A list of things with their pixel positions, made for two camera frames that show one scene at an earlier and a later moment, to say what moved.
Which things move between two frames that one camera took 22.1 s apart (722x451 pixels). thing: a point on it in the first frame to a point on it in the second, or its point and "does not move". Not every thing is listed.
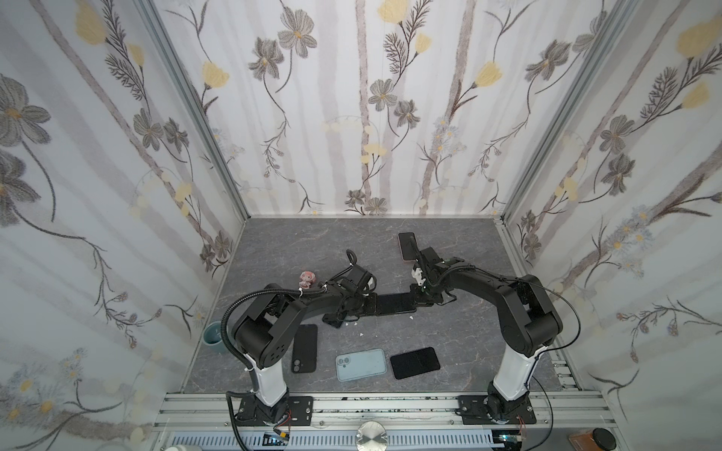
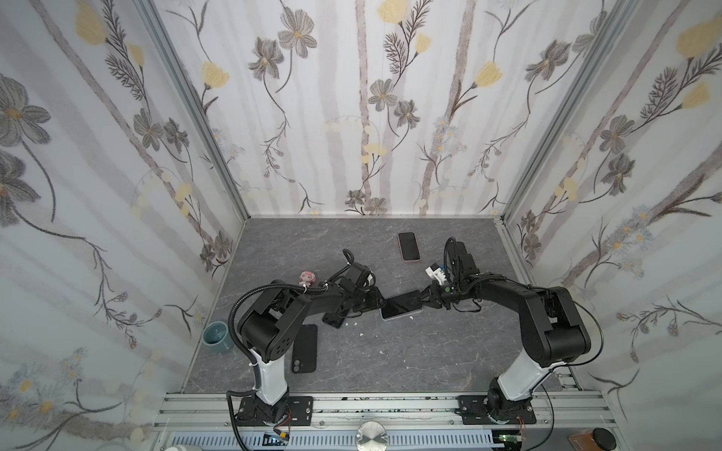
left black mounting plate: x=300 y=413 does not move
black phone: x=415 y=363 to x=401 y=304
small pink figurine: x=306 y=278 does not move
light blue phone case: x=361 y=365 to x=396 y=317
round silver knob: x=371 y=436 does not move
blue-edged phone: x=335 y=318 does not move
